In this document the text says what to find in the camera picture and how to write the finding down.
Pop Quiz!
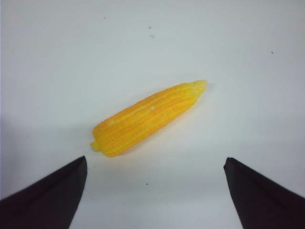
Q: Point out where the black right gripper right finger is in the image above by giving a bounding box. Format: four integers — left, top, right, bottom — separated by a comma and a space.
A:
224, 157, 305, 229

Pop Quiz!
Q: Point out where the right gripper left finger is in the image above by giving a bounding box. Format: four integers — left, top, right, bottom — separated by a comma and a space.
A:
0, 156, 87, 229

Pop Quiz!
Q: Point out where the yellow corn cob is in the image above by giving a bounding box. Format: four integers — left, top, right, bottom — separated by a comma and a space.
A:
91, 80, 208, 157

